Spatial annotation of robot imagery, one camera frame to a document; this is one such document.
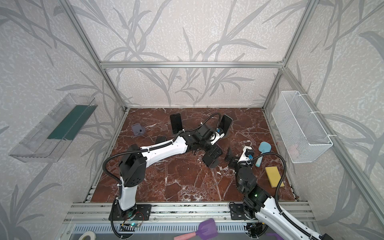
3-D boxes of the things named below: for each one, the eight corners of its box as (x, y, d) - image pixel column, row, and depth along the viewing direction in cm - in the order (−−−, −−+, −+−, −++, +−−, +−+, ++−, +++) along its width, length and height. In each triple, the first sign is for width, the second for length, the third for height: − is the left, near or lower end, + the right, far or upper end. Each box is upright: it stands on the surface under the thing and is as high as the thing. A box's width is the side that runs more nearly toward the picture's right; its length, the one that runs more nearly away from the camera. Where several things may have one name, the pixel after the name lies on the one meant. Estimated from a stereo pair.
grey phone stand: (135, 136, 106) (130, 129, 99) (137, 130, 109) (132, 123, 102) (143, 136, 106) (139, 129, 99) (145, 130, 109) (141, 123, 102)
